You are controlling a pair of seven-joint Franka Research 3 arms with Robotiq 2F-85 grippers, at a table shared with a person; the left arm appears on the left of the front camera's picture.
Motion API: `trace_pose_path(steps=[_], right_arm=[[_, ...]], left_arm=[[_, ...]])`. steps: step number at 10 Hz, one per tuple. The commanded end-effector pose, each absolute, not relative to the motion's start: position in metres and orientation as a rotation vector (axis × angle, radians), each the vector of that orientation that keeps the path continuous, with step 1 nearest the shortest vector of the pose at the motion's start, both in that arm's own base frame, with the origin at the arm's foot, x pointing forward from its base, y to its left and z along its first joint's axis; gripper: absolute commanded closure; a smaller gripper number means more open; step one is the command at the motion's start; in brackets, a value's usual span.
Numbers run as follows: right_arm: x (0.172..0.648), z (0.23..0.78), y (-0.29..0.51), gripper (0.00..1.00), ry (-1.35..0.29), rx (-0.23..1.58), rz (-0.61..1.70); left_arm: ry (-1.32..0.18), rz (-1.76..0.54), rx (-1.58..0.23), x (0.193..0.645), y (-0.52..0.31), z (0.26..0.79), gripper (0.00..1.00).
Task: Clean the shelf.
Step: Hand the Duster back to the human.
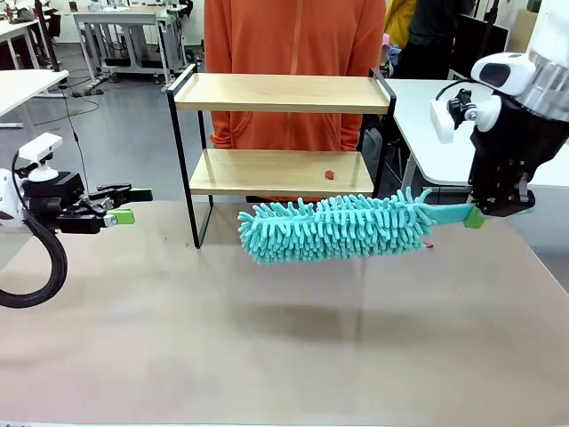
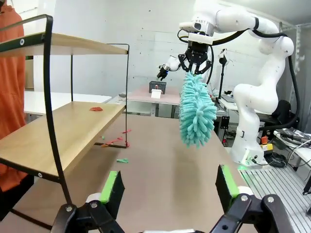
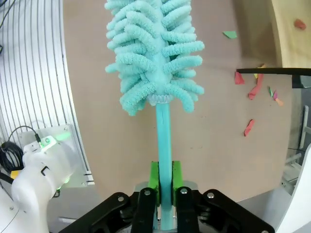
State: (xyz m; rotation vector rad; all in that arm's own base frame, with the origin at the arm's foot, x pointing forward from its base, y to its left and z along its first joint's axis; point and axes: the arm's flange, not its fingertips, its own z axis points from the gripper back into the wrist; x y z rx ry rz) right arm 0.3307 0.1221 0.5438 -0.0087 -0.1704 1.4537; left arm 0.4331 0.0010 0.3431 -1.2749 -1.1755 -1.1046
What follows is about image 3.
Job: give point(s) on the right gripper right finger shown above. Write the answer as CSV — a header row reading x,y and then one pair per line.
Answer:
x,y
185,206

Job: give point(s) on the white rounded plastic object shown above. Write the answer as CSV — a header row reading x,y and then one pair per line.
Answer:
x,y
303,194

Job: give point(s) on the grey plastic stool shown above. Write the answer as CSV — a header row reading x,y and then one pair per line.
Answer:
x,y
303,131

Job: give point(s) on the black frame wooden shelf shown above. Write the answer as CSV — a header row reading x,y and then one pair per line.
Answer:
x,y
291,48

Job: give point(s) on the teal chenille duster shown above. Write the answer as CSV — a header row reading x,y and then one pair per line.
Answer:
x,y
155,48

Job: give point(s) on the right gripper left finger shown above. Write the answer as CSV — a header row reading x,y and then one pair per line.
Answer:
x,y
145,206

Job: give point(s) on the orange paper scrap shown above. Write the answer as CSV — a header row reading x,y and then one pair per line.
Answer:
x,y
280,102
262,65

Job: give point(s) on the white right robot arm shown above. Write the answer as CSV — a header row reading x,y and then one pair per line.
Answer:
x,y
36,184

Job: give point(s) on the long red paper scrap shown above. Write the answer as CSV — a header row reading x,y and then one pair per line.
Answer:
x,y
256,88

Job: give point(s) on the aluminium slotted mount frame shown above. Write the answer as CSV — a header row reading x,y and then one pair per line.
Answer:
x,y
29,72

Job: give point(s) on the pink paper scrap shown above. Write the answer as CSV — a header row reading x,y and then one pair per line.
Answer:
x,y
275,95

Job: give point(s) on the green paper scrap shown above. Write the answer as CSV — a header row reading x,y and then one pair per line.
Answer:
x,y
230,34
270,91

